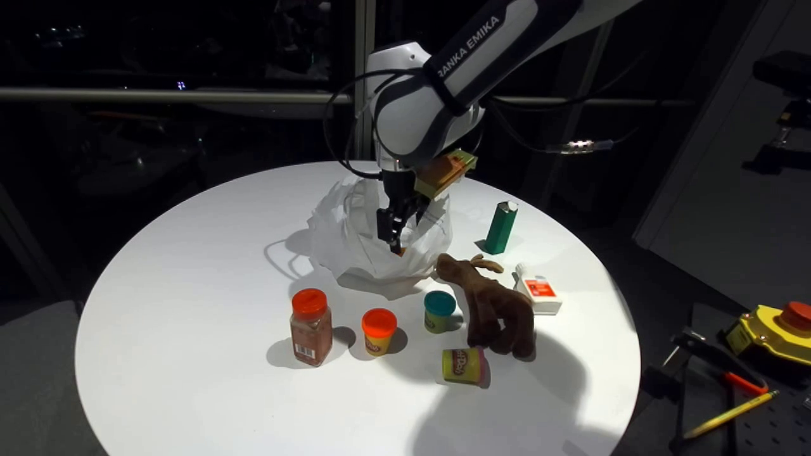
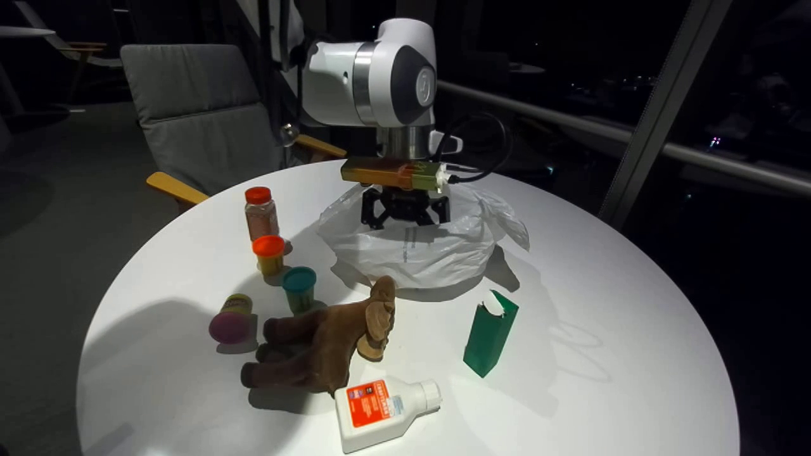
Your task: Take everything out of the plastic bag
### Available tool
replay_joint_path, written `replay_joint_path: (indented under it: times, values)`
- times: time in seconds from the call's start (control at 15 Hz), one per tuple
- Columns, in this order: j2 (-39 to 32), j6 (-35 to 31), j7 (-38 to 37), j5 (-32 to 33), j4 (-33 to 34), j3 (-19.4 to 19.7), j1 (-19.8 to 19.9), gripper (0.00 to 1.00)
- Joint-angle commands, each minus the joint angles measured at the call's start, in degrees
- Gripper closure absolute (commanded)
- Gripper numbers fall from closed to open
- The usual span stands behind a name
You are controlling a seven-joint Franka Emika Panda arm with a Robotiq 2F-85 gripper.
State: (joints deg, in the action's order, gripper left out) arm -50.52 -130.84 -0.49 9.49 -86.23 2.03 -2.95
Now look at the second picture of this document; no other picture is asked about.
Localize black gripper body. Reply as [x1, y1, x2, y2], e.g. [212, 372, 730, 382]
[360, 184, 451, 212]

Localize yellow can pink lid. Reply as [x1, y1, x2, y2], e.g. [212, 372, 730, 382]
[204, 291, 261, 349]

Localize grey chair wooden armrests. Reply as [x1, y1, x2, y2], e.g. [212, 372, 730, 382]
[115, 41, 352, 210]

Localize container with teal lid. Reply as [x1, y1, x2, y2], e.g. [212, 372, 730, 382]
[279, 264, 322, 320]

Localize yellowish wrist camera box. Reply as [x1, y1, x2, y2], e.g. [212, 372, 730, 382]
[337, 157, 454, 195]

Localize white bottle orange label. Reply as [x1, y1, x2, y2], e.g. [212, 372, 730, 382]
[332, 374, 445, 456]

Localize translucent white plastic bag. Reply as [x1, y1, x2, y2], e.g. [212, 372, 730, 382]
[313, 179, 535, 293]

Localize horizontal metal railing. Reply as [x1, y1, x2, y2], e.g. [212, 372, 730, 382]
[435, 78, 811, 203]

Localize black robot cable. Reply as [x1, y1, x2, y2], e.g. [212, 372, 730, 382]
[427, 108, 513, 184]

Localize brown plush moose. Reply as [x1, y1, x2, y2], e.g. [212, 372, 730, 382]
[238, 274, 402, 401]

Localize green bottle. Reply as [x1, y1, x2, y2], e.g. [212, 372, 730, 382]
[461, 288, 522, 381]

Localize grey vertical window post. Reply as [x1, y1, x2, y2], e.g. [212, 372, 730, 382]
[596, 0, 738, 229]

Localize black cable sleeve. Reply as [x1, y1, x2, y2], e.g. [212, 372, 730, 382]
[226, 0, 297, 164]

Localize spice jar red lid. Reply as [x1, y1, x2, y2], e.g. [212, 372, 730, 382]
[243, 184, 284, 244]

